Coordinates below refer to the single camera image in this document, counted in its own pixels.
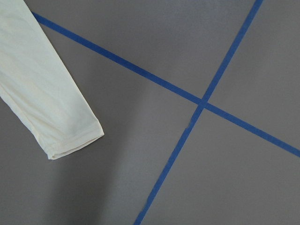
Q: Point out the beige long-sleeve printed shirt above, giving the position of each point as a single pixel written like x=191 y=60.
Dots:
x=38 y=88

